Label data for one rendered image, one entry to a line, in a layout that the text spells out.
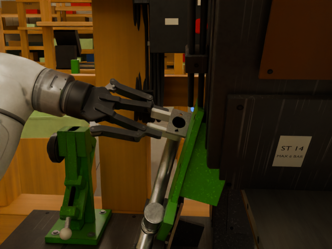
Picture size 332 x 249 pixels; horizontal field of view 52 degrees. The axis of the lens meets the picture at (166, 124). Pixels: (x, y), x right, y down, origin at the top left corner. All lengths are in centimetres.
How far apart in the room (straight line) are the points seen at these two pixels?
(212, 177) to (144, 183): 44
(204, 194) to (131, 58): 46
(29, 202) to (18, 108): 53
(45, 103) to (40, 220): 42
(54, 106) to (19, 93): 7
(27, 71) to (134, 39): 33
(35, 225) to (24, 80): 45
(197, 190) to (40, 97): 34
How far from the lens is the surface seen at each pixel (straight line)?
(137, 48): 92
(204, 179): 60
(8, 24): 1143
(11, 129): 70
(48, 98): 69
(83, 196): 88
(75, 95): 68
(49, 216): 104
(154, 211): 62
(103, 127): 67
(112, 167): 101
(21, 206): 117
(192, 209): 107
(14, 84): 70
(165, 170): 76
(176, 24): 81
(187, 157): 57
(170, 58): 1000
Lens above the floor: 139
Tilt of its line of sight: 14 degrees down
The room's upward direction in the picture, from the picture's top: straight up
